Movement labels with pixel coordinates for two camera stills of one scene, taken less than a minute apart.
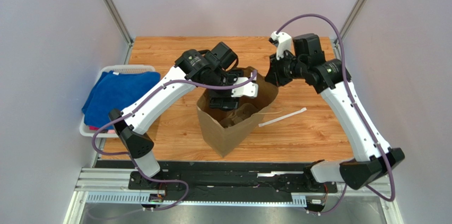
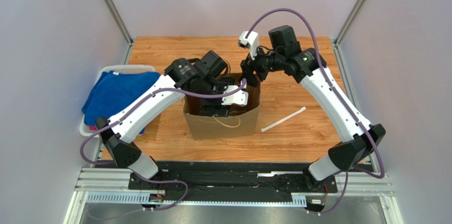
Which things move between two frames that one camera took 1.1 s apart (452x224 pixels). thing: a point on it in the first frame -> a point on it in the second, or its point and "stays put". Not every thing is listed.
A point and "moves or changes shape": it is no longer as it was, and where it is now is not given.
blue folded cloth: (115, 91) stays put
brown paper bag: (227, 129) moves or changes shape
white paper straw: (261, 124) moves or changes shape
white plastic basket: (84, 129) stays put
